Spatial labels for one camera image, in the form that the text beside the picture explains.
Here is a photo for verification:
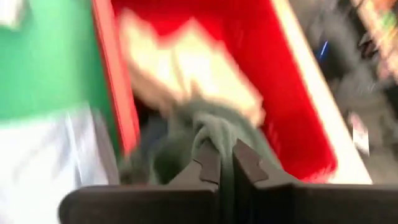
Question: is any tan folded garment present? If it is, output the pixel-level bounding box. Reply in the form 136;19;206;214
119;8;267;127

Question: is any red plastic laundry bin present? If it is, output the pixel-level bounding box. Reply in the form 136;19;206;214
91;0;339;184

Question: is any dark green sweatshirt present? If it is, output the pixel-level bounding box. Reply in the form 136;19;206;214
119;98;280;224

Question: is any light wooden table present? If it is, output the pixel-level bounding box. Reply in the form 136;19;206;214
272;0;373;185

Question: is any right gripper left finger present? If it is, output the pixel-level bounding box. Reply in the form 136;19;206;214
58;139;223;224

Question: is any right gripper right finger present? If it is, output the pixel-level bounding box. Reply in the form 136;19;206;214
232;138;398;224

